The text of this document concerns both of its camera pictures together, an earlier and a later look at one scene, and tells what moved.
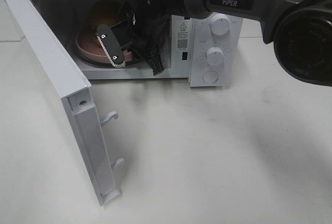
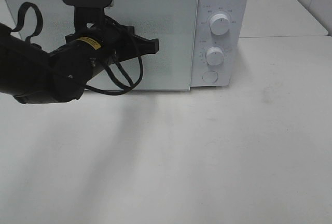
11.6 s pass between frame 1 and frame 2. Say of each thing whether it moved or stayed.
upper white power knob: stayed
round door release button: stayed
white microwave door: moved
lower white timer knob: stayed
